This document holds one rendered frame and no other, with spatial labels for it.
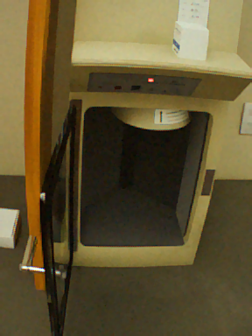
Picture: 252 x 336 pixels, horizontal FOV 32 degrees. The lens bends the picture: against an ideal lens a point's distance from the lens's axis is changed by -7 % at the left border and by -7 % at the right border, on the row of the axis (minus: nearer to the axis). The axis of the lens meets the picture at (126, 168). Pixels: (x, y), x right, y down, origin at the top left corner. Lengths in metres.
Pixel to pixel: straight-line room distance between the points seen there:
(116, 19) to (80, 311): 0.64
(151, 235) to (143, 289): 0.14
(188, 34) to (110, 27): 0.15
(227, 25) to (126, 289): 0.65
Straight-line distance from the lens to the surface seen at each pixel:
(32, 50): 0.74
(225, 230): 1.31
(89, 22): 0.82
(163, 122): 0.93
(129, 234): 1.12
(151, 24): 0.83
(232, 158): 1.53
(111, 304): 1.05
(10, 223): 1.20
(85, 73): 0.75
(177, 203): 1.20
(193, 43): 0.77
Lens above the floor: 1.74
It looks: 32 degrees down
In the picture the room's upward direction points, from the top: 6 degrees clockwise
